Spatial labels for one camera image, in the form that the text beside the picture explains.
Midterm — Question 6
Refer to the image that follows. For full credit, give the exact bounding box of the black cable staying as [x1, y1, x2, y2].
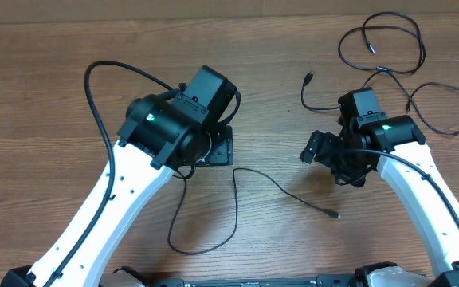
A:
[167, 167, 341, 256]

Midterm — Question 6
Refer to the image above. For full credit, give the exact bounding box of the black cable pulled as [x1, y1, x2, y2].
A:
[337, 11, 426, 75]

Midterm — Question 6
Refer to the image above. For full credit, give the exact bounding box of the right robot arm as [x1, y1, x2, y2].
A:
[300, 88, 459, 286]

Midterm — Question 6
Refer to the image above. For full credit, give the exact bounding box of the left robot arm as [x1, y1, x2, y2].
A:
[1, 61, 241, 287]

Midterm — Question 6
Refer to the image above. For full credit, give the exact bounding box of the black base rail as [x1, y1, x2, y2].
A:
[101, 261, 434, 287]

